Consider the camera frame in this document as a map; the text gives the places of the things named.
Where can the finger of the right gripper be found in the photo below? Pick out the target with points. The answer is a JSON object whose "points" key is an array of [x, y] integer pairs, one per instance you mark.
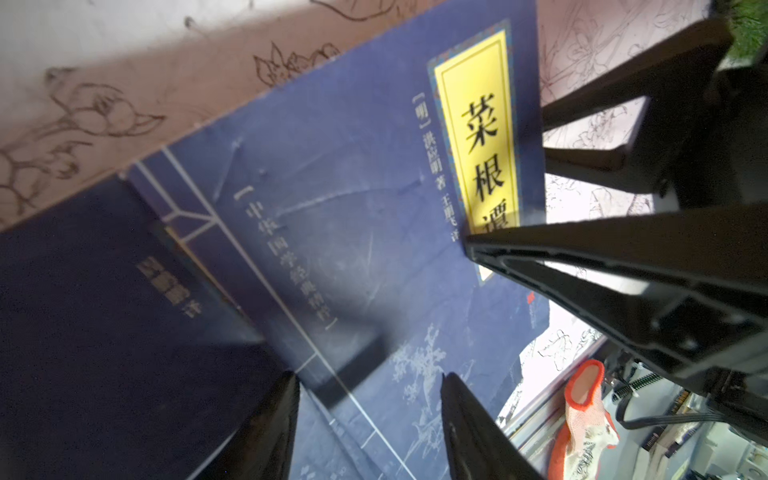
{"points": [[671, 78], [685, 291]]}

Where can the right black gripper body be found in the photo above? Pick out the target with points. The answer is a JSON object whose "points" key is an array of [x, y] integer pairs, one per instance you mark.
{"points": [[721, 182]]}

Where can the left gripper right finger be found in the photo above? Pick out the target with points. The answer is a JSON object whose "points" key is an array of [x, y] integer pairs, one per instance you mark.
{"points": [[476, 448]]}

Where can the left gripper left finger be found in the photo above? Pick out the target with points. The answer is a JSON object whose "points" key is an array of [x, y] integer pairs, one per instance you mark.
{"points": [[262, 447]]}

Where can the dark blue book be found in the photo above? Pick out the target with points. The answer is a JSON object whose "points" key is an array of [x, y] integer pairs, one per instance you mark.
{"points": [[333, 211], [118, 359]]}

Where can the green artificial grass mat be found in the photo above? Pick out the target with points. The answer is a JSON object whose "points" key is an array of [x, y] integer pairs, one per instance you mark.
{"points": [[747, 21]]}

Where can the patterned red white glove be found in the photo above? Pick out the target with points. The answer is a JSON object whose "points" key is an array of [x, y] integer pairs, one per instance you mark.
{"points": [[588, 429]]}

